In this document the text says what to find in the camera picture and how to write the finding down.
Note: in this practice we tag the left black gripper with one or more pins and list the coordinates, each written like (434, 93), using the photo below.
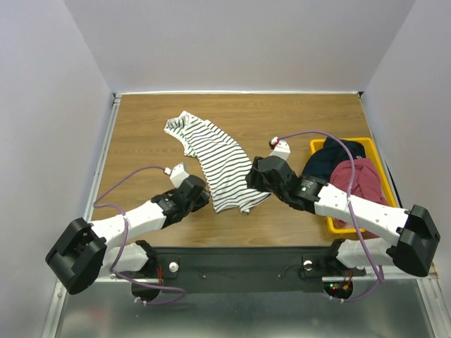
(203, 200)

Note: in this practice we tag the yellow plastic tray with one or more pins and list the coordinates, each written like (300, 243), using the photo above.
(371, 153)

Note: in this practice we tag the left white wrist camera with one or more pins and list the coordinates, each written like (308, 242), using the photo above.
(178, 174)

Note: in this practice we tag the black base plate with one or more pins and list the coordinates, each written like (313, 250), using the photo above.
(247, 269)

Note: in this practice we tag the maroon tank top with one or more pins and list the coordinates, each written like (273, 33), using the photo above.
(366, 183)

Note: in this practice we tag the navy blue tank top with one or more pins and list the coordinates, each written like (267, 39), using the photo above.
(323, 162)

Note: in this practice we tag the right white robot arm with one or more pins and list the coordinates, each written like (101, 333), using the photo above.
(405, 238)

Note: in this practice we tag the black white striped tank top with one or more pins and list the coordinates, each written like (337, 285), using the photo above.
(223, 161)

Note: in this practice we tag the aluminium frame rail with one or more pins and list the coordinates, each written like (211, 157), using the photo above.
(50, 328)

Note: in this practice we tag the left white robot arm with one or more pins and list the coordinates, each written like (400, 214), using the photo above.
(78, 257)

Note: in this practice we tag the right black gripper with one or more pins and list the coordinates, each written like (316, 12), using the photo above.
(261, 176)

